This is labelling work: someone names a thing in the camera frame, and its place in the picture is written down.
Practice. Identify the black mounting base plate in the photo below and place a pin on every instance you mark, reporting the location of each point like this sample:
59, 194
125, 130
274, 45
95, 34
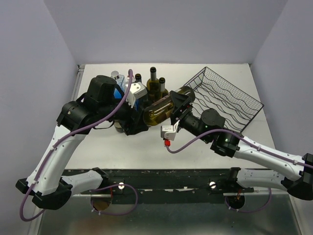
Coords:
170, 186

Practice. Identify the tall blue glass bottle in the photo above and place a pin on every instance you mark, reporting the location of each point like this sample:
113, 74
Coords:
120, 80

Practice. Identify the green wine bottle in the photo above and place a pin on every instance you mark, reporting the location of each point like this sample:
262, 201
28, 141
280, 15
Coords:
118, 127
161, 91
159, 111

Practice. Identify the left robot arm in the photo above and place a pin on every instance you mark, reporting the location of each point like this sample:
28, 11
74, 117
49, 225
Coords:
115, 98

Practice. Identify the black wire wine rack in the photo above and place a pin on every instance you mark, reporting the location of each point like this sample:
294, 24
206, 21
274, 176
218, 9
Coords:
213, 91

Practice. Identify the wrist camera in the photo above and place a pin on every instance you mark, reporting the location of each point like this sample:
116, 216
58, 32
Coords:
137, 91
168, 133

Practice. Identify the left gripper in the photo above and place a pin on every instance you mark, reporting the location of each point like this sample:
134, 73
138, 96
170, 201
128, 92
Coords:
134, 123

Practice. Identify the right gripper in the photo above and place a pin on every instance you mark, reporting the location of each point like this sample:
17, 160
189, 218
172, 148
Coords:
180, 101

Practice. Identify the rear tall green bottle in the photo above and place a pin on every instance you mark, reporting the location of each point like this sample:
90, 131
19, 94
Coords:
152, 85

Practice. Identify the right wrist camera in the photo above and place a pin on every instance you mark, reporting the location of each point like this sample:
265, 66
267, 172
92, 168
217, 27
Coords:
168, 133

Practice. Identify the dark green bottle left rear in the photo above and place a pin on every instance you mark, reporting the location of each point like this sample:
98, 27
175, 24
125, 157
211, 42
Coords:
138, 78

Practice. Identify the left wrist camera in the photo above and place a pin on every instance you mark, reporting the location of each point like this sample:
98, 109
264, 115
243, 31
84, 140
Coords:
137, 91

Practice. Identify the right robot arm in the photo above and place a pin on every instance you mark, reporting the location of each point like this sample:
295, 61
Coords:
284, 171

